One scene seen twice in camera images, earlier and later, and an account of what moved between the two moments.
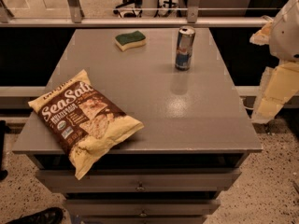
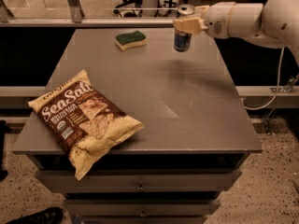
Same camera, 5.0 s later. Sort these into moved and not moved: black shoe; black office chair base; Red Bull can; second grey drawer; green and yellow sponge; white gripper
Moved: Red Bull can; white gripper
Not moved: black office chair base; second grey drawer; green and yellow sponge; black shoe
